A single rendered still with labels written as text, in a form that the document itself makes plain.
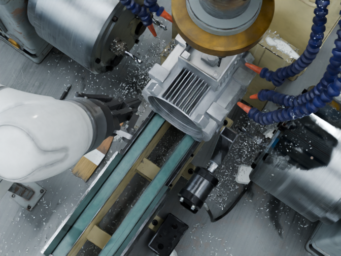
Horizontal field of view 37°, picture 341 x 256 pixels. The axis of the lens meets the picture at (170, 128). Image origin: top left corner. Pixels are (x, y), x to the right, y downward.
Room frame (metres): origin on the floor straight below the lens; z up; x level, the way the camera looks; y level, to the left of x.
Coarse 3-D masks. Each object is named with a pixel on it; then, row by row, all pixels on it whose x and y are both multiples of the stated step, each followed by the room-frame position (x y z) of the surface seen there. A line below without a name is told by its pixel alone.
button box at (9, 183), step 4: (0, 180) 0.17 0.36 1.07; (4, 180) 0.17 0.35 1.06; (0, 184) 0.16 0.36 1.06; (4, 184) 0.16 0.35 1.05; (8, 184) 0.16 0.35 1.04; (0, 188) 0.15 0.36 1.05; (4, 188) 0.16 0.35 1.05; (8, 188) 0.16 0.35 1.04; (0, 192) 0.15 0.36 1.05; (4, 192) 0.15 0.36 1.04; (0, 196) 0.14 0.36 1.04
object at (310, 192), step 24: (312, 120) 0.28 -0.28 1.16; (336, 120) 0.28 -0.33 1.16; (264, 144) 0.25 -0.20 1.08; (288, 144) 0.23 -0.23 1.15; (312, 144) 0.23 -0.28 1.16; (336, 144) 0.23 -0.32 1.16; (264, 168) 0.19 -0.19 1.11; (288, 168) 0.19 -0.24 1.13; (312, 168) 0.18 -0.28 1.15; (336, 168) 0.18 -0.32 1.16; (288, 192) 0.15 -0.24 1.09; (312, 192) 0.14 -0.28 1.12; (336, 192) 0.14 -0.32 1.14; (312, 216) 0.10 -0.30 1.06; (336, 216) 0.10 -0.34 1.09
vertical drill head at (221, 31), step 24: (192, 0) 0.43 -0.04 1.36; (216, 0) 0.40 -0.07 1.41; (240, 0) 0.40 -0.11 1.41; (264, 0) 0.44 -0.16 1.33; (192, 24) 0.40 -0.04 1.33; (216, 24) 0.39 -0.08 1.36; (240, 24) 0.39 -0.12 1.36; (264, 24) 0.40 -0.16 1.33; (216, 48) 0.35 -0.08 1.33; (240, 48) 0.36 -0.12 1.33
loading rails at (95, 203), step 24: (144, 120) 0.34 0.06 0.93; (144, 144) 0.28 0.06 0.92; (192, 144) 0.29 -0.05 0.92; (120, 168) 0.22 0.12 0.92; (144, 168) 0.24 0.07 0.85; (168, 168) 0.23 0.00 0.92; (192, 168) 0.24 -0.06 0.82; (96, 192) 0.17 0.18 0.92; (120, 192) 0.18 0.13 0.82; (144, 192) 0.17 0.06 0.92; (168, 192) 0.17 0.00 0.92; (72, 216) 0.11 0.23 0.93; (96, 216) 0.11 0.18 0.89; (144, 216) 0.11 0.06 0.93; (72, 240) 0.05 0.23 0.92; (96, 240) 0.06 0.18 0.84; (120, 240) 0.05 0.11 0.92
